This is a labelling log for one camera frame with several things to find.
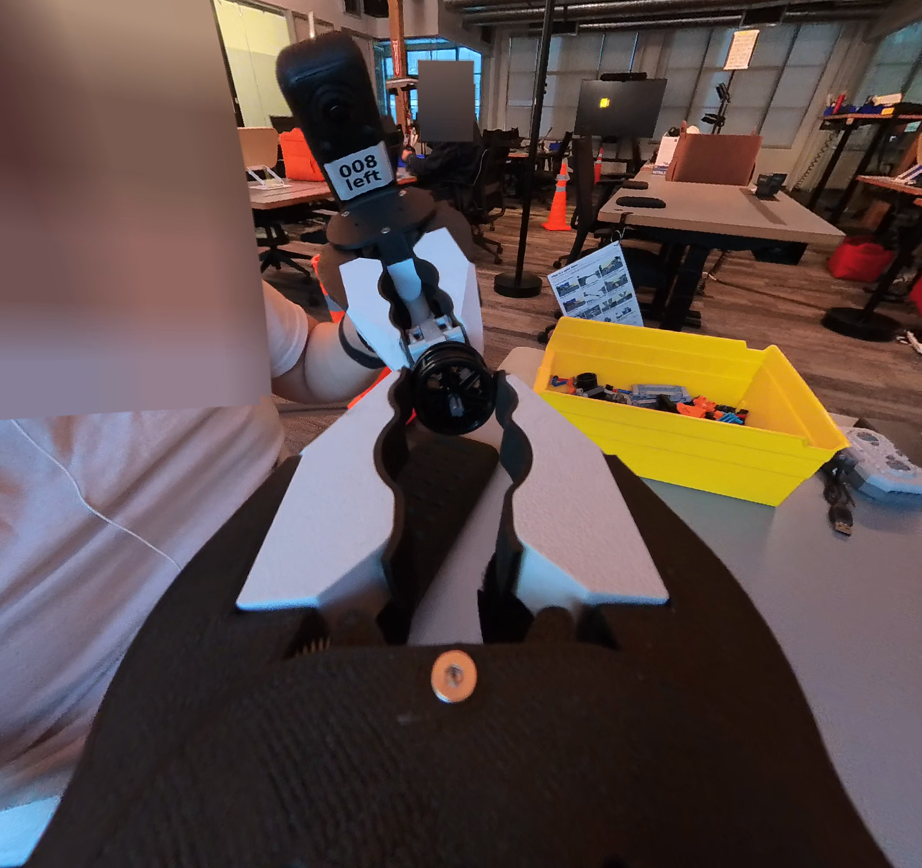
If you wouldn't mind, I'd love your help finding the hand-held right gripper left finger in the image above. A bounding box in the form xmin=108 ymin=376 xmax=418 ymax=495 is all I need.
xmin=236 ymin=369 xmax=415 ymax=611

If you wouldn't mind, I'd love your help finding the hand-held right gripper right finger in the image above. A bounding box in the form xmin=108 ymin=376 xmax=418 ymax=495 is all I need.
xmin=479 ymin=369 xmax=671 ymax=613

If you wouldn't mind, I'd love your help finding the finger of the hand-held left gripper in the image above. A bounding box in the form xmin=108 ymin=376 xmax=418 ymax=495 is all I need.
xmin=337 ymin=256 xmax=415 ymax=379
xmin=414 ymin=228 xmax=485 ymax=354

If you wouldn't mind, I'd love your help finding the black toy wheel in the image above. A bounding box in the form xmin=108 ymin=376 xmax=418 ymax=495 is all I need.
xmin=412 ymin=343 xmax=498 ymax=437

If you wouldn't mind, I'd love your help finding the person's left forearm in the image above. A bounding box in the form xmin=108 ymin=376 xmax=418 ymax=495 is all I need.
xmin=272 ymin=319 xmax=393 ymax=404

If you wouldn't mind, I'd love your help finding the grey desk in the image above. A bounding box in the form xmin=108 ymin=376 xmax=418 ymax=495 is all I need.
xmin=407 ymin=345 xmax=922 ymax=868

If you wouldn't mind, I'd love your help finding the standing desk with clutter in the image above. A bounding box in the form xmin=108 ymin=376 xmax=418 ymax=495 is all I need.
xmin=817 ymin=93 xmax=922 ymax=213

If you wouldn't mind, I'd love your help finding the orange seat cover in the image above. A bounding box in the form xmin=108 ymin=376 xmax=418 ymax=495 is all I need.
xmin=279 ymin=129 xmax=327 ymax=183

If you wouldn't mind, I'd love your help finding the black office chair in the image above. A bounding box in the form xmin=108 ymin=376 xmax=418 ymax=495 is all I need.
xmin=461 ymin=129 xmax=521 ymax=264

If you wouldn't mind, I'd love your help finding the pale wooden table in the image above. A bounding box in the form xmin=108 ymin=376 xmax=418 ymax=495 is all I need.
xmin=248 ymin=172 xmax=419 ymax=209

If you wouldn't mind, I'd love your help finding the large orange traffic cone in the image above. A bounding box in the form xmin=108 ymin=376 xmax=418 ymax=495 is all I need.
xmin=542 ymin=158 xmax=575 ymax=232

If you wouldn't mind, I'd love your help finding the yellow plastic bin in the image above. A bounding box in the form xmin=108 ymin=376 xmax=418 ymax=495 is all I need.
xmin=533 ymin=317 xmax=851 ymax=507

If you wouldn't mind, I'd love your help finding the picture instruction sheet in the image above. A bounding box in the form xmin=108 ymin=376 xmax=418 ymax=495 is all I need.
xmin=547 ymin=241 xmax=644 ymax=329

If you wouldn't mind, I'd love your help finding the pile of toy brick pieces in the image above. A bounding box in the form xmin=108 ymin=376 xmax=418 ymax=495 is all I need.
xmin=551 ymin=372 xmax=750 ymax=426

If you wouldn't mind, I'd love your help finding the black floor pole stand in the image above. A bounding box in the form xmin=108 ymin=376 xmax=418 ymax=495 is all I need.
xmin=493 ymin=0 xmax=563 ymax=300

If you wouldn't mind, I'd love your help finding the person's pale shirt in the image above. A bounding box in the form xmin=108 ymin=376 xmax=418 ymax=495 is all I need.
xmin=0 ymin=281 xmax=311 ymax=836

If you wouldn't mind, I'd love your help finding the black monitor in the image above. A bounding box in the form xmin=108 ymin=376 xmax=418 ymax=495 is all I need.
xmin=574 ymin=77 xmax=667 ymax=140

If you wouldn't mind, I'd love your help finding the grey office table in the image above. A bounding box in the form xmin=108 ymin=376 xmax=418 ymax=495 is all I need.
xmin=598 ymin=165 xmax=847 ymax=332

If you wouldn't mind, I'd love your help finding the brown cardboard box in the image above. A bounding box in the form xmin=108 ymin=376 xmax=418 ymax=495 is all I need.
xmin=666 ymin=126 xmax=763 ymax=186

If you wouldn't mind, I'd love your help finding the black round stand base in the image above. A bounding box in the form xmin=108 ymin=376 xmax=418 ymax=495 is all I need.
xmin=821 ymin=306 xmax=901 ymax=342

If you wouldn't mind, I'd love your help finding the paper sign on pole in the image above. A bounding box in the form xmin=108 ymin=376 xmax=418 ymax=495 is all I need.
xmin=722 ymin=28 xmax=761 ymax=71

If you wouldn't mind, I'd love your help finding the red bag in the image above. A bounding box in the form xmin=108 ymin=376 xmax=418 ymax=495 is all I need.
xmin=827 ymin=236 xmax=898 ymax=283

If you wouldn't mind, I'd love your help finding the black usb cable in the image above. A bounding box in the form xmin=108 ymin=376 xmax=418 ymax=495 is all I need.
xmin=821 ymin=453 xmax=858 ymax=538

